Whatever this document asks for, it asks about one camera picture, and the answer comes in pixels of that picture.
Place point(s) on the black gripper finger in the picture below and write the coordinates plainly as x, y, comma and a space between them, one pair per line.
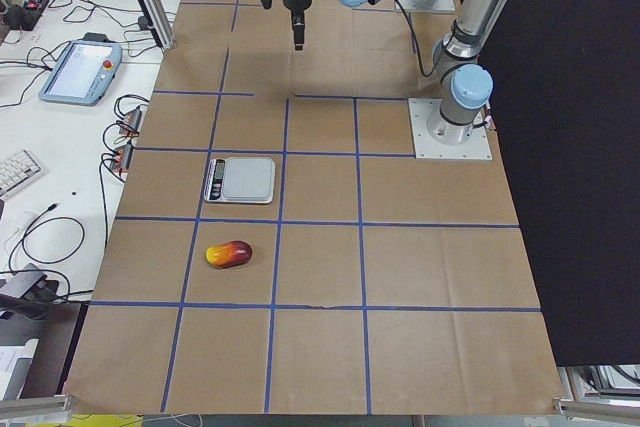
298, 28

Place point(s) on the red yellow mango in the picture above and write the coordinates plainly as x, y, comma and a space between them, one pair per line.
229, 254

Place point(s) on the silver digital kitchen scale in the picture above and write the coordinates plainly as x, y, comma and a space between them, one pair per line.
240, 180

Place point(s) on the blue teach pendant tablet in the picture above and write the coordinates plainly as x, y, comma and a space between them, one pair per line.
82, 74

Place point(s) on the black power strip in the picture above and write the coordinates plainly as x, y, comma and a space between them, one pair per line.
24, 17

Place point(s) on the white keyboard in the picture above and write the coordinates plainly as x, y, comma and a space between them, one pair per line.
18, 171

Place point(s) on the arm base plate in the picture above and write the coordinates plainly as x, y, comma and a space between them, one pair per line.
435, 139

